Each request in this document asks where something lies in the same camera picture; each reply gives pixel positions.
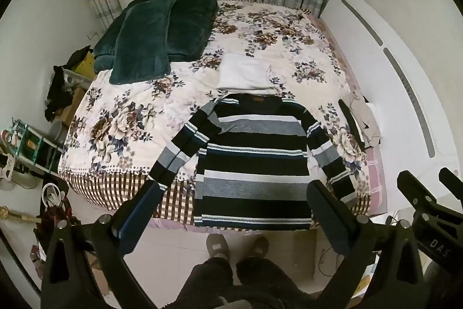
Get dark red bag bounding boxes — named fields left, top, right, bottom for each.
left=34, top=200, right=79, bottom=249

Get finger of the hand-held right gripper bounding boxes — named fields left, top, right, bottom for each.
left=396, top=170, right=440, bottom=221
left=438, top=167, right=463, bottom=203

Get wooden stick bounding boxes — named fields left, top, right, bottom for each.
left=0, top=206, right=43, bottom=223

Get yellow bag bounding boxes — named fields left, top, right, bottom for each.
left=74, top=52, right=97, bottom=80

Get black hanging clothes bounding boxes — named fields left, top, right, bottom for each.
left=45, top=65, right=75, bottom=122

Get beige crumpled cloth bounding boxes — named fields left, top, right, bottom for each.
left=348, top=92, right=383, bottom=150

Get black cloth on yellow bag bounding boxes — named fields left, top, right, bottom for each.
left=67, top=45, right=91, bottom=68

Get green shelf rack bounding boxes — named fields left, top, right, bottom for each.
left=0, top=119, right=64, bottom=180

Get black floor cable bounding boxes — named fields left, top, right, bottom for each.
left=317, top=243, right=345, bottom=275

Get white headboard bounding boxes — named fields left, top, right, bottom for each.
left=320, top=0, right=463, bottom=174

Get grey slipper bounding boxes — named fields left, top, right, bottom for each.
left=246, top=236, right=270, bottom=261
left=206, top=234, right=229, bottom=261

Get dark green plush pillow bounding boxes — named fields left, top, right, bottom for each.
left=109, top=0, right=177, bottom=85

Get black grey white striped sweater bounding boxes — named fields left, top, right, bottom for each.
left=149, top=94, right=359, bottom=231

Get person's dark trousers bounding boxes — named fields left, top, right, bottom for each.
left=174, top=256, right=326, bottom=309

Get floral bedspread with checked skirt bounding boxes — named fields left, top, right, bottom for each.
left=58, top=0, right=372, bottom=227

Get white plastic basket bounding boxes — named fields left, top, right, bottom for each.
left=61, top=68, right=93, bottom=86

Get cardboard box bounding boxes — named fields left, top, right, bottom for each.
left=60, top=86, right=89, bottom=126

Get grey bin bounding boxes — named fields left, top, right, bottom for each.
left=47, top=119, right=68, bottom=147

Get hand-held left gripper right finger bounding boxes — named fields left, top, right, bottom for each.
left=306, top=180, right=425, bottom=309

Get black strap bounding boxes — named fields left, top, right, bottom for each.
left=338, top=99, right=367, bottom=151

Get white folded cloth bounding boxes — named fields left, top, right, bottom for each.
left=217, top=54, right=280, bottom=94

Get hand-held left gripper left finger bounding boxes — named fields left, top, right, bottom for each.
left=41, top=179, right=163, bottom=309

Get dark green plush quilt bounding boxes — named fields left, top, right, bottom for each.
left=93, top=0, right=219, bottom=74

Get white round object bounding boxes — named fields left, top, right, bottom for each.
left=41, top=183, right=60, bottom=209

